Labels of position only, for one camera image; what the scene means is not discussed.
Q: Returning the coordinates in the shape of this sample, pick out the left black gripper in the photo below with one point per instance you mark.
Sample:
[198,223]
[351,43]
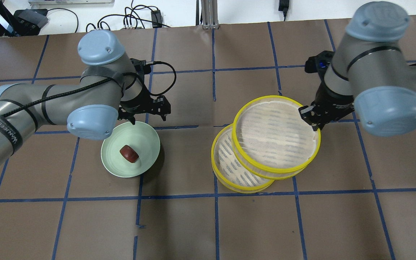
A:
[136,105]

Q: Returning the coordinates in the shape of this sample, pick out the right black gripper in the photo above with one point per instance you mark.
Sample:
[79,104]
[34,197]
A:
[331,98]

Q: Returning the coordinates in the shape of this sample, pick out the reddish brown bun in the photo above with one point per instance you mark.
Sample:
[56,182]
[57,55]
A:
[129,154]

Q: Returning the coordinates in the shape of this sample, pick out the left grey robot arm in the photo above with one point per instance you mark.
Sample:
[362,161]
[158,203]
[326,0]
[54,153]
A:
[111,88]

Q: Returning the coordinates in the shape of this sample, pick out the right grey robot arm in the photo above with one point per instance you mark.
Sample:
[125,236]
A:
[367,74]

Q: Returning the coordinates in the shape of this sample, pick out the light green plate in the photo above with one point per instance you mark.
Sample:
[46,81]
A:
[142,137]

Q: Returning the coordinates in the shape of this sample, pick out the black power adapter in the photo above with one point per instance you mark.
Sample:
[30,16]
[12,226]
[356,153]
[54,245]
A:
[156,18]

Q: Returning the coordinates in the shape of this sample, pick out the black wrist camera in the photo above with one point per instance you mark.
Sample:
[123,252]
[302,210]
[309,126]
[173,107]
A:
[319,63]

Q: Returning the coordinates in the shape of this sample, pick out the aluminium frame post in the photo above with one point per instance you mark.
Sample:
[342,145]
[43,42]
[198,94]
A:
[209,14]

